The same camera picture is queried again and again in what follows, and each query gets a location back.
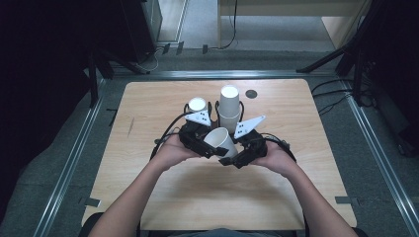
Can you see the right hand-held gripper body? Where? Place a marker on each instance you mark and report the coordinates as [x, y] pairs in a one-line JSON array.
[[252, 144]]

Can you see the person's grey clothing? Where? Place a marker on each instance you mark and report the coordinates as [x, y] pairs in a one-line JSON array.
[[224, 233]]

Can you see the black chair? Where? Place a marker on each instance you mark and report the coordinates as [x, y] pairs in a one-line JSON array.
[[92, 223]]

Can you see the dark round table grommet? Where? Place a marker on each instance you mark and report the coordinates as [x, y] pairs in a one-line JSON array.
[[251, 94]]

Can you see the light wooden furniture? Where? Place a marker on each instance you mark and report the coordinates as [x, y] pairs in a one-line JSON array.
[[296, 10]]

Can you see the black metal stand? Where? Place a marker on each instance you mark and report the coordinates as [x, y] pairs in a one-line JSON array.
[[94, 82]]

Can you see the grey tape piece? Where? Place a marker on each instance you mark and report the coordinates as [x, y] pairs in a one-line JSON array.
[[89, 201], [344, 199]]

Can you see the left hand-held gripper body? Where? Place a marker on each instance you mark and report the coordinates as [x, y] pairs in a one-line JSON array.
[[192, 133]]

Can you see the metal floor rail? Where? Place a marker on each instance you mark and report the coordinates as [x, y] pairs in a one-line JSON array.
[[66, 171], [378, 158], [224, 74]]

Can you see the white paper cup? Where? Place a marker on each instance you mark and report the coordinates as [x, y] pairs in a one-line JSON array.
[[229, 123], [197, 104], [229, 100], [222, 140]]

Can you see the black cabinet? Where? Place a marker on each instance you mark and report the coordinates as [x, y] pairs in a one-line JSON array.
[[140, 29]]

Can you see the black tripod stand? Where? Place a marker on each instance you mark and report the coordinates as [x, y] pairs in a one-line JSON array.
[[342, 52]]

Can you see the person's right hand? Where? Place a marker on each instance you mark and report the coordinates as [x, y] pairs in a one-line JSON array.
[[275, 158]]

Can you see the person's left hand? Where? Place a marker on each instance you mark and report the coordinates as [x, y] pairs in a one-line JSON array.
[[171, 153]]

